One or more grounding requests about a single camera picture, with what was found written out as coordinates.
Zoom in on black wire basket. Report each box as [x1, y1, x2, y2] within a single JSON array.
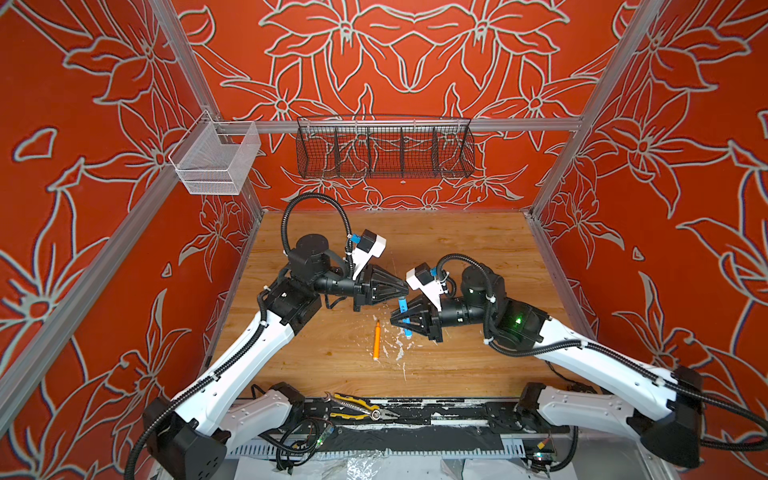
[[295, 115, 477, 180]]

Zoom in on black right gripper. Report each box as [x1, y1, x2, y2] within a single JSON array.
[[391, 291, 500, 343]]

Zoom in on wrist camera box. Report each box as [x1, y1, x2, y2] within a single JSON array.
[[351, 230, 387, 280], [406, 262, 447, 312]]

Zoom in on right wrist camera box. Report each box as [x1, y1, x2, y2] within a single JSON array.
[[406, 262, 447, 312]]

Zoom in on orange pen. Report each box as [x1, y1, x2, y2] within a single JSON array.
[[372, 320, 382, 361]]

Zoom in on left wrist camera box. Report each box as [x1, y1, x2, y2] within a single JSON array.
[[351, 230, 387, 280]]

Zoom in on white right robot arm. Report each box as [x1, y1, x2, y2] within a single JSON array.
[[390, 253, 767, 468]]

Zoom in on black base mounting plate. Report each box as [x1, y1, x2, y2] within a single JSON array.
[[250, 397, 571, 436]]

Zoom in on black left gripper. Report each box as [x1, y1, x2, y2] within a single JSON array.
[[312, 265, 406, 314]]

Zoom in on white slotted cable duct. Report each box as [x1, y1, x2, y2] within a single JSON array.
[[226, 438, 526, 461]]

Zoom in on white mesh basket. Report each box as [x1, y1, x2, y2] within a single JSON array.
[[169, 110, 262, 196]]

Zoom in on blue pen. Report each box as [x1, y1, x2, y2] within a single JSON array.
[[398, 299, 412, 339]]

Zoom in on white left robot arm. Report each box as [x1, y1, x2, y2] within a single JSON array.
[[123, 193, 410, 479]]

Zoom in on yellow handled pliers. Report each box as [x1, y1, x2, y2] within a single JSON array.
[[323, 392, 400, 422]]

